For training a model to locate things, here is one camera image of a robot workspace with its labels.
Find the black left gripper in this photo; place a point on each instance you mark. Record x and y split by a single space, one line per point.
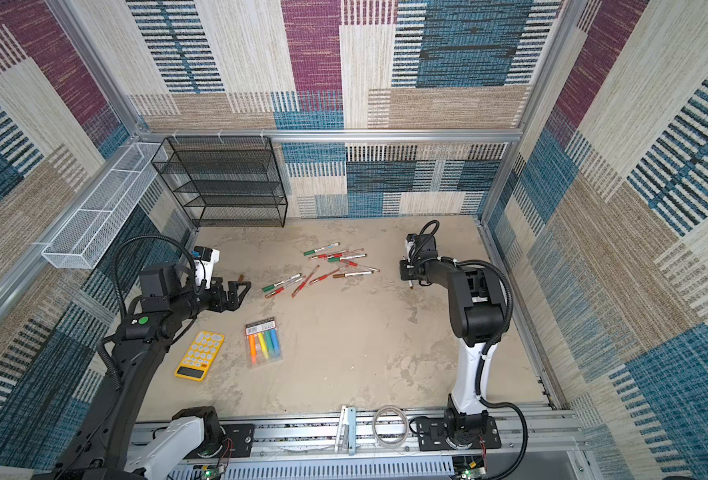
219 304

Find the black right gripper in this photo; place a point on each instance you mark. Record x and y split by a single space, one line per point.
406 275

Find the red gel pen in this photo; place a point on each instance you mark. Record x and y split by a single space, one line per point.
282 288
351 264
325 276
337 254

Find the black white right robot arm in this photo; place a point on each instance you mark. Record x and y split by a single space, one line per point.
481 307

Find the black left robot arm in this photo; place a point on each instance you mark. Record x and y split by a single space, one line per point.
172 296

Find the red gel pen diagonal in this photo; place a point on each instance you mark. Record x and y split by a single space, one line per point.
305 281

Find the green marker left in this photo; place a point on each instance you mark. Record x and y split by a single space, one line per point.
281 283

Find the highlighter pack in clear case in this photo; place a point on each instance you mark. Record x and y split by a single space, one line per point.
262 342

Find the yellow calculator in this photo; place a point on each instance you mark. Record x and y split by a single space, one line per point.
199 357

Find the green marker top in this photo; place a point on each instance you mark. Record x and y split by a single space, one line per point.
318 250

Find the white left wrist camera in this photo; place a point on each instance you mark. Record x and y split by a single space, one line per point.
205 260

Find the black wire mesh shelf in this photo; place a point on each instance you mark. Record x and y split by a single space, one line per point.
231 181

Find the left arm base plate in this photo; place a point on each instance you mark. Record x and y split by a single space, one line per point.
236 441

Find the white wire mesh basket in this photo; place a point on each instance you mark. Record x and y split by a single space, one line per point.
87 235

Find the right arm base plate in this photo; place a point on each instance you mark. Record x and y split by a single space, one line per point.
472 432

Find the metal bracket on rail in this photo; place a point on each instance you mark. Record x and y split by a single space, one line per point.
346 433

